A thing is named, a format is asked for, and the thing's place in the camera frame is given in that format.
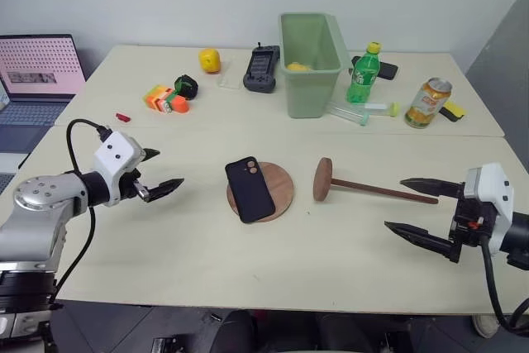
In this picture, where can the black and green wristband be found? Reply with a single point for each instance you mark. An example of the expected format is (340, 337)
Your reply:
(187, 86)

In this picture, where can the yellow item in bin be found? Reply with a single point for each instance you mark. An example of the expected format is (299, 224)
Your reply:
(298, 67)

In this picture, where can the clear tube with yellow-green cap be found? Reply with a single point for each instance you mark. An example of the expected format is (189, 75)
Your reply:
(384, 108)

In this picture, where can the clear phone case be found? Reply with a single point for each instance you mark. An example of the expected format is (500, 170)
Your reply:
(230, 74)

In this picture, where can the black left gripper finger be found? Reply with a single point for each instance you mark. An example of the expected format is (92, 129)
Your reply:
(149, 152)
(163, 189)

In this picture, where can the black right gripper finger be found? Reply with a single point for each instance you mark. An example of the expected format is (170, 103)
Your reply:
(434, 187)
(430, 241)

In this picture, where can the small red piece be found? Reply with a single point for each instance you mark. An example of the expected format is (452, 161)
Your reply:
(122, 117)

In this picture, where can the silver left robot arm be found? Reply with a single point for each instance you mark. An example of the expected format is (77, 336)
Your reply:
(39, 212)

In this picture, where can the yellow toy pepper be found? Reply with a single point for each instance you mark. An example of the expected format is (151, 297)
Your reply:
(209, 61)

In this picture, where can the orange yellow green toy block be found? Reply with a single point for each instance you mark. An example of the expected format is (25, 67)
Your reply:
(156, 97)

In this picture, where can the yellow and black sponge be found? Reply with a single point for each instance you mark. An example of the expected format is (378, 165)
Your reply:
(454, 112)

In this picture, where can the white shoe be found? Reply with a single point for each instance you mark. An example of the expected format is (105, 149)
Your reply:
(487, 325)

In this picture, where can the clear tube with green cap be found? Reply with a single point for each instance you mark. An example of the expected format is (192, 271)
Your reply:
(347, 112)

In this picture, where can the dark rounded shape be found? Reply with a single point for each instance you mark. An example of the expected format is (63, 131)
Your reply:
(237, 332)

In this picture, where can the green soda bottle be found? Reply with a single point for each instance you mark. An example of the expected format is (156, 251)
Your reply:
(363, 76)

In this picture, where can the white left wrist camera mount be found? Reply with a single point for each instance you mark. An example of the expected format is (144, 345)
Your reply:
(117, 154)

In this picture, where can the green plastic bin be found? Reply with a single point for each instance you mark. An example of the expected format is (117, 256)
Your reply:
(308, 88)

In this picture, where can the black smartphone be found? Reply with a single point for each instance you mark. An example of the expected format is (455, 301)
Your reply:
(388, 70)

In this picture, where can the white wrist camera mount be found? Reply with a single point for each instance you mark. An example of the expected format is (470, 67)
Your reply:
(117, 154)
(492, 185)

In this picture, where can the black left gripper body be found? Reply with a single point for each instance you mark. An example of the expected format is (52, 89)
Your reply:
(131, 185)

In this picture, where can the round wooden base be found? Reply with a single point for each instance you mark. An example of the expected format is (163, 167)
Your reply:
(281, 189)

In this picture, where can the open laptop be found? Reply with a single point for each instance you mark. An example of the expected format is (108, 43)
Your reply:
(37, 80)

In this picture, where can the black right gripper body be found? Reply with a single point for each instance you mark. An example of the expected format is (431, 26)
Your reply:
(469, 225)

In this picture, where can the orange drink can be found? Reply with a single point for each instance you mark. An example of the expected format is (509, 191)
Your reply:
(425, 105)

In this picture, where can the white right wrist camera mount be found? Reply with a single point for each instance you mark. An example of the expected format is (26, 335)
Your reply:
(492, 185)

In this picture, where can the black phone case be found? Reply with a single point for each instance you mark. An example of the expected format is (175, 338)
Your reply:
(250, 192)

